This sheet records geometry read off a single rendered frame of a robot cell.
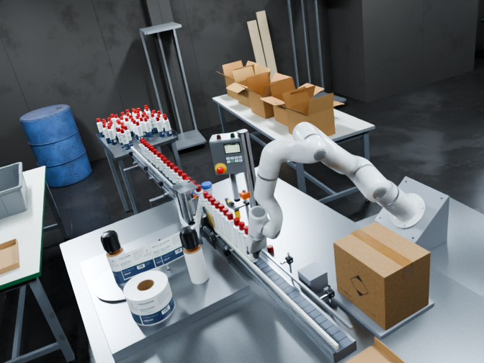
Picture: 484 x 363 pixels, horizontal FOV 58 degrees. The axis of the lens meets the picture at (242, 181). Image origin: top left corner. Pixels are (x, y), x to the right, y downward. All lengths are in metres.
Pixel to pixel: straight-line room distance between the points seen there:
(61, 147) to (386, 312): 4.88
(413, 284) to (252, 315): 0.70
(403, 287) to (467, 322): 0.31
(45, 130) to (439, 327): 5.02
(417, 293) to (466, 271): 0.39
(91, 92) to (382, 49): 4.26
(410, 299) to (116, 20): 5.44
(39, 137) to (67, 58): 1.17
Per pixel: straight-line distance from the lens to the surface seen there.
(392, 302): 1.85
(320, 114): 3.76
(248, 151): 2.19
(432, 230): 2.32
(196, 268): 2.14
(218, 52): 6.84
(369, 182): 2.00
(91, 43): 6.48
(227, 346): 1.95
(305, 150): 1.74
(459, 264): 2.30
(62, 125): 5.98
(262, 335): 1.96
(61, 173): 6.14
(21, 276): 2.97
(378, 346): 1.88
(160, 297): 2.01
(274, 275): 2.16
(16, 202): 3.76
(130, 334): 2.08
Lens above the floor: 2.24
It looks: 26 degrees down
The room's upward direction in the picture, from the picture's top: 10 degrees counter-clockwise
